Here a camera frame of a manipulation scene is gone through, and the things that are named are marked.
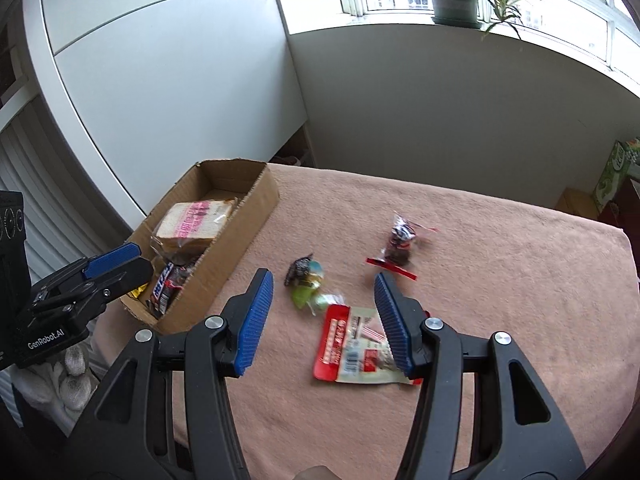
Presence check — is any brown chocolate bar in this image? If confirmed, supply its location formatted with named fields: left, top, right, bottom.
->
left=147, top=260, right=193, bottom=318

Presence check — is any clear bread packet pink print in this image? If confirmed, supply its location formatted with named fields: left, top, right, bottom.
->
left=151, top=197, right=240, bottom=256

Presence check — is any small closed cardboard box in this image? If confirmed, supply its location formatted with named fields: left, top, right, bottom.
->
left=555, top=187, right=601, bottom=221

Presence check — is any white ribbed panel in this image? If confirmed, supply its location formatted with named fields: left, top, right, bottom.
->
left=0, top=100, right=131, bottom=311

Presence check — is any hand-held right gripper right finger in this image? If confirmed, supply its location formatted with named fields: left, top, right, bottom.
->
left=374, top=271, right=588, bottom=480

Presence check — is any green printed box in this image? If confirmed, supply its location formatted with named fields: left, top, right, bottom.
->
left=592, top=137, right=640, bottom=211

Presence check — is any dark candy packet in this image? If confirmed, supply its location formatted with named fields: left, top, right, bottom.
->
left=285, top=254, right=316, bottom=286

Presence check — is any green candy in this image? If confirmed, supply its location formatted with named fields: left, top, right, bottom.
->
left=292, top=280, right=346, bottom=317

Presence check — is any white framed window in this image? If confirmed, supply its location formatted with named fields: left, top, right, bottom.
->
left=315, top=0, right=640, bottom=101

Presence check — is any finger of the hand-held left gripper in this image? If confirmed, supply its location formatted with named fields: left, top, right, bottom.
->
left=99, top=257, right=154, bottom=304
left=81, top=242, right=143, bottom=282

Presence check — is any dark snack packet red seal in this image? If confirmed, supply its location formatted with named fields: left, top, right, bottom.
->
left=366, top=212, right=441, bottom=281

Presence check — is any white fluffy cloth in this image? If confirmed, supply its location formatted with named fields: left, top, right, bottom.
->
left=15, top=330, right=101, bottom=436

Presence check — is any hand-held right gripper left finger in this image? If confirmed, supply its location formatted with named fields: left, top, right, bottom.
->
left=60, top=267, right=275, bottom=480

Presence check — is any red and white snack packet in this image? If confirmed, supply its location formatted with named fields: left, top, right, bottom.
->
left=312, top=304, right=423, bottom=386

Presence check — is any white cabinet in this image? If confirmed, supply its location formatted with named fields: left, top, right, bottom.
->
left=22, top=0, right=308, bottom=241

